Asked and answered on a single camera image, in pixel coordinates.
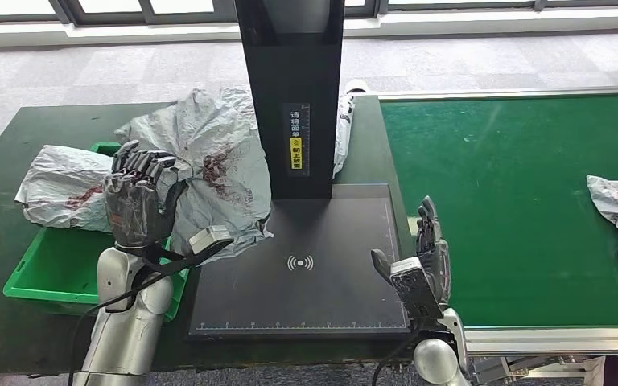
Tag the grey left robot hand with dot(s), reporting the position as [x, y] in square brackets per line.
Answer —
[138, 208]

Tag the crumpled grey poly mailer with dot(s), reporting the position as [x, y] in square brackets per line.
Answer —
[342, 133]

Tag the grey parcel with red smear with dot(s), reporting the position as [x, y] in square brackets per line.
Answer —
[58, 181]

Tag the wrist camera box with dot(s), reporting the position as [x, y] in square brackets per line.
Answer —
[415, 290]
[210, 238]

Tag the white round object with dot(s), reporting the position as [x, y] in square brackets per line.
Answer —
[356, 86]

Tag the grey parcel with brown stain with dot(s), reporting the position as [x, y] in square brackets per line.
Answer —
[218, 138]

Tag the green conveyor belt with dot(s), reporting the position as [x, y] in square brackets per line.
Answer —
[501, 186]

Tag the dark green table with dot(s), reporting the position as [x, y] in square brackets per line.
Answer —
[32, 128]

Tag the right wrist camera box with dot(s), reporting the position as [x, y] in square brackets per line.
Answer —
[415, 290]

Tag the black scanning machine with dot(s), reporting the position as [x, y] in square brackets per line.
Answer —
[309, 303]

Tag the green plastic crate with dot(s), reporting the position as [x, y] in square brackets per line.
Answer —
[58, 271]

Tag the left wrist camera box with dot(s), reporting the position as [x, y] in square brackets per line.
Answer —
[210, 238]

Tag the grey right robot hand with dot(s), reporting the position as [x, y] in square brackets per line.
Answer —
[437, 266]

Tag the aluminium conveyor frame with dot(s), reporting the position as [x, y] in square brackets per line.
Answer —
[554, 341]

